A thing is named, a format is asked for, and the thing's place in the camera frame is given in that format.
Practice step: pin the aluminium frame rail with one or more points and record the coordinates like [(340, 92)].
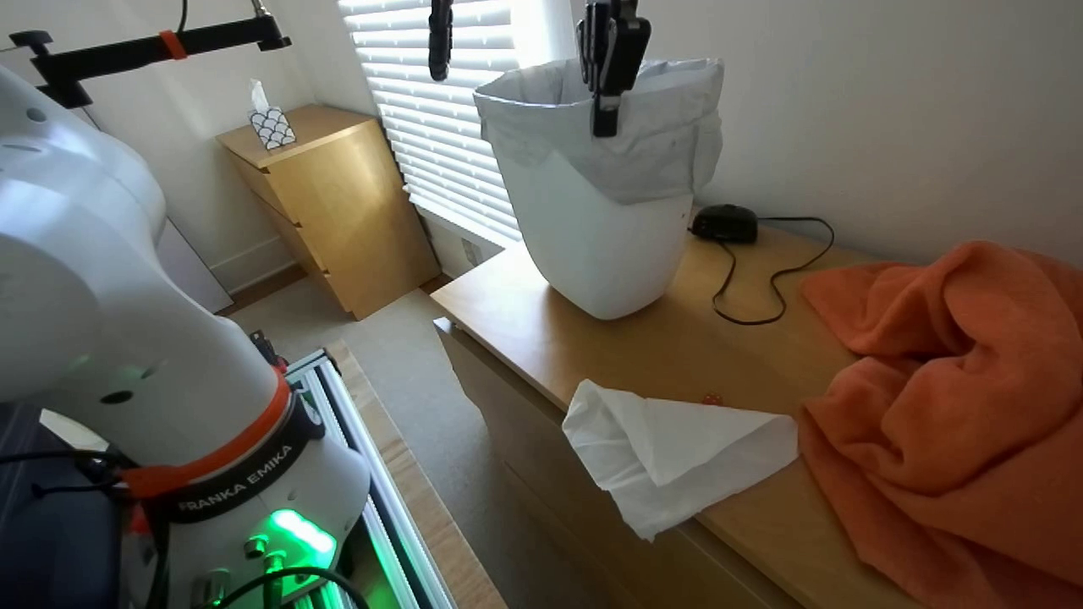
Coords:
[(374, 460)]

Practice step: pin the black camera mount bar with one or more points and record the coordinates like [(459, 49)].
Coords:
[(135, 50)]

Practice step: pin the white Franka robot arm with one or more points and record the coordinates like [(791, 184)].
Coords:
[(122, 315)]

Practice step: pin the black power adapter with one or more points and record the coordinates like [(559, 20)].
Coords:
[(726, 225)]

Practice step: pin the white folded cloth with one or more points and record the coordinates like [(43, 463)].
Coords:
[(679, 450)]

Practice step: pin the white slatted window blinds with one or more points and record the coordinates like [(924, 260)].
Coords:
[(440, 145)]

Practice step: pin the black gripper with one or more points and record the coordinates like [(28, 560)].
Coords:
[(612, 36)]

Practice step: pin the small light wooden dresser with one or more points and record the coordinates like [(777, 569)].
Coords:
[(340, 215)]

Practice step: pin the dark grey robot stand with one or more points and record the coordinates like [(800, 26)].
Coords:
[(51, 530)]

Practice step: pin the orange fleece blanket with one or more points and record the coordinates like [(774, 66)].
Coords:
[(959, 428)]

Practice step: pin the patterned tissue box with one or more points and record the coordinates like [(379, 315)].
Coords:
[(272, 128)]

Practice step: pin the grey bin liner bag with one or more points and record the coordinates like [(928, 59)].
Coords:
[(665, 137)]

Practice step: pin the light wooden worktop dresser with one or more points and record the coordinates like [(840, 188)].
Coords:
[(541, 476)]

